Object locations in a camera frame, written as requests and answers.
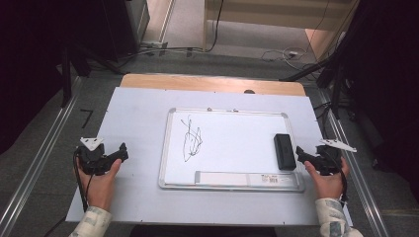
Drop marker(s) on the black metal stand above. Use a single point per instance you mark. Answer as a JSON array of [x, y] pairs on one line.
[[67, 79], [336, 89]]

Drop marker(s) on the white labelled strip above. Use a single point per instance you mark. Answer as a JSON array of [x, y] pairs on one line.
[[230, 178]]

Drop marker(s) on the large white board sheet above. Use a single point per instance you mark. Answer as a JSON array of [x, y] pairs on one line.
[[138, 131]]

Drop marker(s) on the person's left hand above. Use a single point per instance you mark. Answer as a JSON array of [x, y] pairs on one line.
[[100, 187]]

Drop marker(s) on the silver framed whiteboard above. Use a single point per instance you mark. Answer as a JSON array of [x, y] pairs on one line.
[[237, 144]]

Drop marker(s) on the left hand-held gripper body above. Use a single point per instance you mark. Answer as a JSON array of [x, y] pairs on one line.
[[92, 159]]

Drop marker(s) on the person's right hand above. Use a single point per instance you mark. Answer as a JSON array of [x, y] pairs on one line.
[[327, 186]]

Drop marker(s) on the dark curtain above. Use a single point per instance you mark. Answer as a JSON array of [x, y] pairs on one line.
[[29, 65], [388, 82]]

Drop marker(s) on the black whiteboard eraser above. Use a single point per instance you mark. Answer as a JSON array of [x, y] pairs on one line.
[[284, 151]]

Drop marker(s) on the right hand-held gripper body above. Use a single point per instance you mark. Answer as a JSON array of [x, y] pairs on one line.
[[327, 161]]

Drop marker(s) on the wooden table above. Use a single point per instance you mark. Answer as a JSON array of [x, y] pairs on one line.
[[197, 83]]

